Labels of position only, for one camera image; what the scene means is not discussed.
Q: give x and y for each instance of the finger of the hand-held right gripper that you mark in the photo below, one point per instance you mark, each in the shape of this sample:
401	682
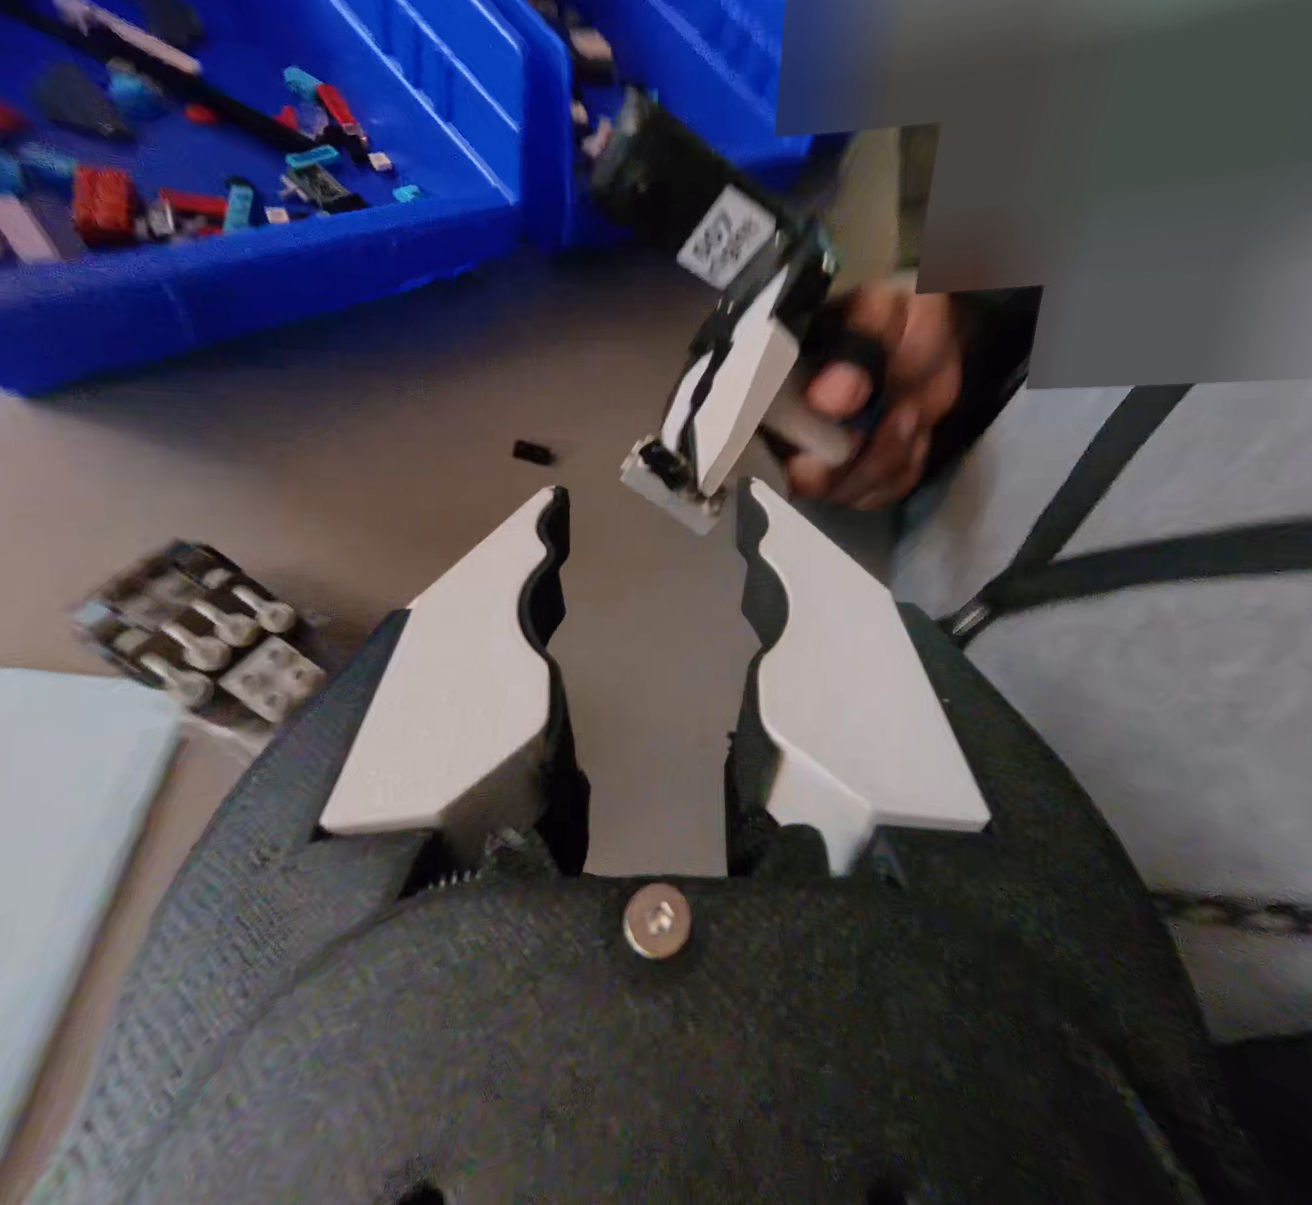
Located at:
749	385
692	396

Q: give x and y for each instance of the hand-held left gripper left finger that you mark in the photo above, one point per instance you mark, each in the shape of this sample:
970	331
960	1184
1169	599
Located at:
442	712

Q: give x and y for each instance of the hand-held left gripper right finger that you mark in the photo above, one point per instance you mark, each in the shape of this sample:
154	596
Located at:
872	712

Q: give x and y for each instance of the small black toy brick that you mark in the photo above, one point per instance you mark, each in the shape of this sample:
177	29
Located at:
534	452
665	465

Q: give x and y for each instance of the dark grey studded toy brick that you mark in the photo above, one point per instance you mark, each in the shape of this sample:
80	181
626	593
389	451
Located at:
676	507

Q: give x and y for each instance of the grey black toy brick model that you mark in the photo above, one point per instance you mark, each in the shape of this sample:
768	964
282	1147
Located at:
206	641

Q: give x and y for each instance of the colourful toy brick pile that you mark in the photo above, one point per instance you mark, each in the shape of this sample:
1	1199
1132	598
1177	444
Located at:
103	200

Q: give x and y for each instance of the grey desk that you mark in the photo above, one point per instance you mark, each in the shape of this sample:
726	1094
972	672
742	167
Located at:
308	467

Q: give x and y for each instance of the person's right hand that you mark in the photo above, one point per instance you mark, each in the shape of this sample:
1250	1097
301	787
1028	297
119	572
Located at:
923	375

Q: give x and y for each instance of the black white toy brick pile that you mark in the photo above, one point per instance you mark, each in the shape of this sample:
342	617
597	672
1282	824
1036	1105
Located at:
584	47

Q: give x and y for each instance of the person's grey sweatshirt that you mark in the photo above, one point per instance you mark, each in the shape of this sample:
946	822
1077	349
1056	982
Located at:
1179	712

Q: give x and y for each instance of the toy brick instruction booklet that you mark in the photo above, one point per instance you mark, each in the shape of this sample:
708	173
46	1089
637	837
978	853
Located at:
72	866

